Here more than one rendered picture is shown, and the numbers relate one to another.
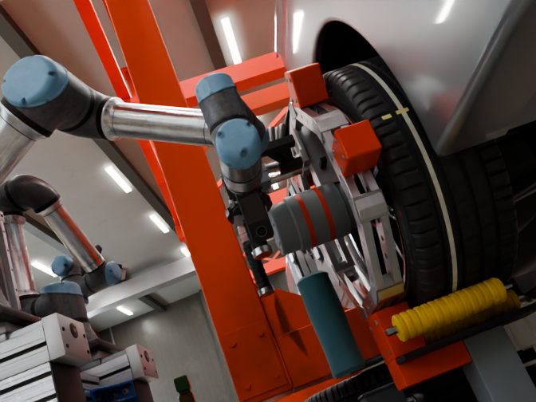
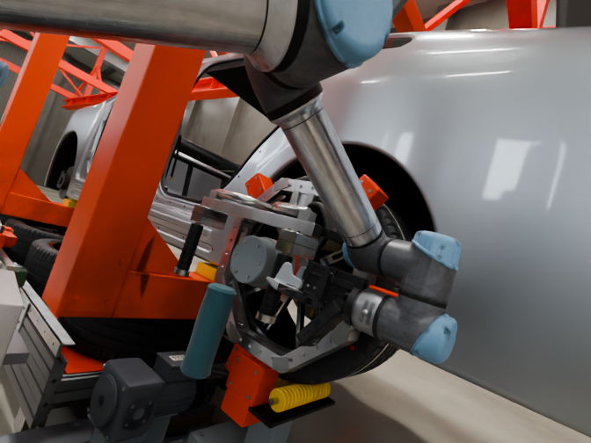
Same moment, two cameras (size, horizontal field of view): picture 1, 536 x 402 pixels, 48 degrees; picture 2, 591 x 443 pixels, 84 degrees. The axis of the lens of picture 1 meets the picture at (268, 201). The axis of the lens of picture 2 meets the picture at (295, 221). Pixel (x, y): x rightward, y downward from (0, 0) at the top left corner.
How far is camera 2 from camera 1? 1.06 m
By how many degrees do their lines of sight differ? 46
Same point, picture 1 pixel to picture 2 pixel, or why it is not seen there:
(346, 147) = not seen: hidden behind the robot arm
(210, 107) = (444, 280)
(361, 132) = not seen: hidden behind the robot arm
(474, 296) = (318, 394)
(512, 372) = (286, 427)
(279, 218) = (268, 264)
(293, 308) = (157, 255)
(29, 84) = (361, 12)
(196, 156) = (187, 77)
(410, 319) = (291, 402)
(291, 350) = (133, 287)
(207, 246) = (135, 160)
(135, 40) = not seen: outside the picture
